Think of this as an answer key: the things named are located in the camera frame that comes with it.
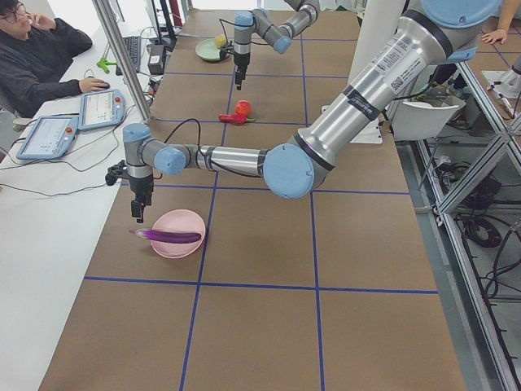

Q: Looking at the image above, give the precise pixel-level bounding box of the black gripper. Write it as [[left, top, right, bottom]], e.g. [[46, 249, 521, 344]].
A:
[[129, 178, 154, 223], [234, 55, 248, 90]]

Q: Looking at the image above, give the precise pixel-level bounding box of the red orange pomegranate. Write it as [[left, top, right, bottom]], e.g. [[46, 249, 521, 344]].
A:
[[235, 99, 252, 117]]

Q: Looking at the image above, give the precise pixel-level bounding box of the red chili pepper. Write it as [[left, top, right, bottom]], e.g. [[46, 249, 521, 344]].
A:
[[218, 114, 256, 125]]

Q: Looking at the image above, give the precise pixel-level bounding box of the purple eggplant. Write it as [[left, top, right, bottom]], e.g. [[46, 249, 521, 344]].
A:
[[129, 229, 202, 244]]

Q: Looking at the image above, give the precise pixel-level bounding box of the yellow pink peach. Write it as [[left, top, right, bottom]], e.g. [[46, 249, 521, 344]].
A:
[[213, 34, 227, 48]]

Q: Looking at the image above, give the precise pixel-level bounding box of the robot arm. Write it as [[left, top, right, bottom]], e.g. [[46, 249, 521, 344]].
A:
[[120, 1, 500, 222], [231, 0, 321, 90]]

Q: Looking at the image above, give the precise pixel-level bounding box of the bystander hand on rail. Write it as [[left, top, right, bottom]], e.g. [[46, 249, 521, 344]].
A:
[[481, 29, 508, 45]]

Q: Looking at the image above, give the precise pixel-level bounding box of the pink plate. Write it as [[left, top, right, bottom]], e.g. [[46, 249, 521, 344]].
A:
[[151, 209, 206, 259]]

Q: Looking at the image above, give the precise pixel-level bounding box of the light green plate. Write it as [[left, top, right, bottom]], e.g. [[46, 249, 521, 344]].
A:
[[195, 39, 230, 63]]

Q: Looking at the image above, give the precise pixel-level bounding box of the black power adapter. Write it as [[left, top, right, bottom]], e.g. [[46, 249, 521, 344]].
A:
[[147, 45, 166, 76]]

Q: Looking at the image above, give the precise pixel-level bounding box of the far blue teach pendant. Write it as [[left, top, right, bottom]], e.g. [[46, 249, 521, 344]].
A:
[[78, 89, 125, 131]]

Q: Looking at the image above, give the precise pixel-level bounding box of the blue teach pendant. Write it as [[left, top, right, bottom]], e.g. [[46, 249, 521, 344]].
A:
[[16, 116, 79, 160], [78, 89, 125, 131]]

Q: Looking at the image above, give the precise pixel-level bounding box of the near blue teach pendant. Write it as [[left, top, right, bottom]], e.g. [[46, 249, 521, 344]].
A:
[[16, 116, 79, 160]]

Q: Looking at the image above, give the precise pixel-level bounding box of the black keyboard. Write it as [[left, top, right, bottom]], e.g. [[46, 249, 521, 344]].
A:
[[123, 36, 142, 73]]

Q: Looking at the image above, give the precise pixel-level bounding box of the green clamp tool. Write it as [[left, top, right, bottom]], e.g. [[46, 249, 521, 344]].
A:
[[96, 57, 117, 74]]

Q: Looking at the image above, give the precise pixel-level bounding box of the white chair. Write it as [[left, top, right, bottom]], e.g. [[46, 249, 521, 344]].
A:
[[392, 98, 466, 141]]

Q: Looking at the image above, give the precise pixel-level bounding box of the seated person in black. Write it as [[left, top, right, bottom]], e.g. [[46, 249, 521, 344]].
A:
[[1, 1, 107, 118]]

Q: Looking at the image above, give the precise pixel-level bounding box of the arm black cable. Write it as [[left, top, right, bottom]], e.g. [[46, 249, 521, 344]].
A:
[[162, 118, 203, 150], [218, 18, 237, 52]]

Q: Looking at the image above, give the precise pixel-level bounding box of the aluminium frame post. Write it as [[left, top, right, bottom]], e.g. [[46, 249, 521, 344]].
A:
[[92, 0, 151, 124]]

